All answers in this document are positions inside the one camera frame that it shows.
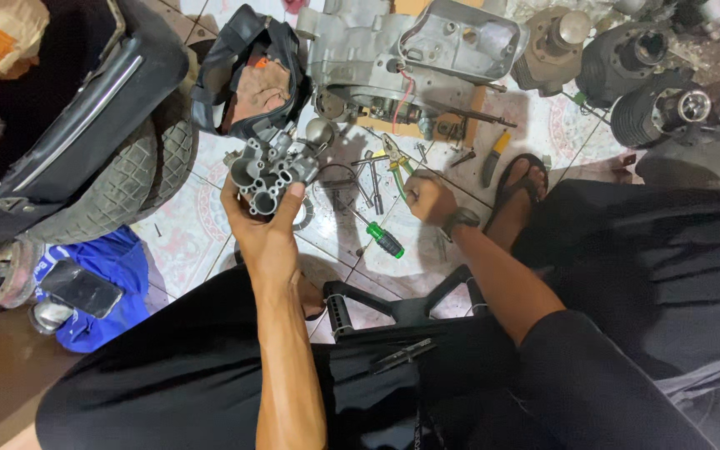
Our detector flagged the green-handled pliers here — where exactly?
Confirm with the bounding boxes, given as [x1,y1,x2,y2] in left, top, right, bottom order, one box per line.
[380,132,416,202]

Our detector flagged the worn tape roll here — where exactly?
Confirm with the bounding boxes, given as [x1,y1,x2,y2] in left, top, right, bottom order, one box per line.
[0,240,43,309]

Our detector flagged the black tool bag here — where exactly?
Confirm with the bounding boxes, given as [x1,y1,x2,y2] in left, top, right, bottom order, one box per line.
[190,4,313,142]

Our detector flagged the black smartphone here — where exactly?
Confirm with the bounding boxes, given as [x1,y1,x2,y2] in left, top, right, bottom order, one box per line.
[37,259,124,320]

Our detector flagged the blue cloth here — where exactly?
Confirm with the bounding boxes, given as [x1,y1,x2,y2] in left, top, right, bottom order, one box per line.
[33,225,151,355]

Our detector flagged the black finned engine cylinder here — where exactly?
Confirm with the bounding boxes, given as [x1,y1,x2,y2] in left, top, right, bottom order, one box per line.
[575,21,681,110]

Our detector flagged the black cylinder with silver piston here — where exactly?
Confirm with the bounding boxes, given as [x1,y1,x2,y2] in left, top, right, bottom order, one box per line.
[610,70,714,150]

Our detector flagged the black plastic stool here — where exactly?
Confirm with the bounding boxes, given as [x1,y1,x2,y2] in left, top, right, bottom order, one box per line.
[322,263,490,342]

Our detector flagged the black wire loop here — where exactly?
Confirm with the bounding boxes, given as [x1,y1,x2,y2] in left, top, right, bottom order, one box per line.
[314,162,361,196]

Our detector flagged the person's black clothes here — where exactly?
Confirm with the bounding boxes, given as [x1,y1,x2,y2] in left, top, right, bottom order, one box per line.
[34,179,720,450]

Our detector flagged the tan engine cylinder with piston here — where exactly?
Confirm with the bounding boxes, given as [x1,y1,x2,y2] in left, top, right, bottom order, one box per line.
[510,6,593,98]

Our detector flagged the black sandal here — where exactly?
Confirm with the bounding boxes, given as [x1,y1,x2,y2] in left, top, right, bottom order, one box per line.
[483,152,550,236]

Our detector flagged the long metal shaft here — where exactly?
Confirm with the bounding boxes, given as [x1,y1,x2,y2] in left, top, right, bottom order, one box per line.
[422,100,519,129]

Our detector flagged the silver metal carburetor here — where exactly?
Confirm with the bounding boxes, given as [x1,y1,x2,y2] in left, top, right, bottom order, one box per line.
[224,131,321,217]

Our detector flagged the silver engine crankcase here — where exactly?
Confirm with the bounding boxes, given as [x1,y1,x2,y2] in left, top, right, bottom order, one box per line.
[295,0,530,137]

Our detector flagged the silver round float bowl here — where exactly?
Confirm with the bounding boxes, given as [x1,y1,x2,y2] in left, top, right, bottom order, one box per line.
[304,117,336,148]

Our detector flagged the person's foot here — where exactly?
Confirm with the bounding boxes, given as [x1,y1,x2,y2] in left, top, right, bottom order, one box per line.
[297,274,328,322]
[488,157,550,252]

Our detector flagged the round gasket ring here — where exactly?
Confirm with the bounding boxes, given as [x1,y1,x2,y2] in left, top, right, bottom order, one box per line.
[291,194,316,232]

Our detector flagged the person's right foot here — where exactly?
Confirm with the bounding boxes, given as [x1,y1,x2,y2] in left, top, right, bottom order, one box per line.
[488,157,550,252]

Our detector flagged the black wristwatch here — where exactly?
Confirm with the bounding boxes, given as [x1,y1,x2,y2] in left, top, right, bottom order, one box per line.
[440,207,481,243]

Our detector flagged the silver metal cup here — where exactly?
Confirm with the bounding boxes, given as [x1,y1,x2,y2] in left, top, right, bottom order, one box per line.
[27,298,76,336]

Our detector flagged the person's right hand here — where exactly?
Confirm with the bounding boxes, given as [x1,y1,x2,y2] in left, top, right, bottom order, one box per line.
[402,169,462,227]

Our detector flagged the person's left foot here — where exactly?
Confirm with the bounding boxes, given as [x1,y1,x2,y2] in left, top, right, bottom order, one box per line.
[297,274,328,322]

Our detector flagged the person's left hand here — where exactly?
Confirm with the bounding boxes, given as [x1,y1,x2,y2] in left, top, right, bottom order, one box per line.
[220,177,307,286]

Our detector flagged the green-handled screwdriver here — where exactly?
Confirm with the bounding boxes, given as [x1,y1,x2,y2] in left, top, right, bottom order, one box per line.
[334,195,406,260]

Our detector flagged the red wire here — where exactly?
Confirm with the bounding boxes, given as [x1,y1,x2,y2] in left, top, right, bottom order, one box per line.
[390,67,415,135]

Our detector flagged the yellow-handled cutter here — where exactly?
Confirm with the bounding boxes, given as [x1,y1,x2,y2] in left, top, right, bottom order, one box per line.
[480,129,513,189]

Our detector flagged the silver T-handle wrench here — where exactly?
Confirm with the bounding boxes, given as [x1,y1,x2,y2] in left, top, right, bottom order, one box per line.
[350,150,392,216]

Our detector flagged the brown cardboard sheet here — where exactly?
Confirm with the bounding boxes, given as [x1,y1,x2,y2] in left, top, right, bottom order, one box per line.
[357,84,487,148]

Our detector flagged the black rubber tyre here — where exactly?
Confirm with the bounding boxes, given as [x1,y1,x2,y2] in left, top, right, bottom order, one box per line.
[25,80,200,246]

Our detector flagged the black scooter body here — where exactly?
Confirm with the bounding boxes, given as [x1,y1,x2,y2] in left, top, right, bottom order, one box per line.
[0,0,190,265]

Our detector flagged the brown dirty rag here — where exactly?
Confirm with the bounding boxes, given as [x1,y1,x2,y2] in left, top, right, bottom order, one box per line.
[229,58,293,130]

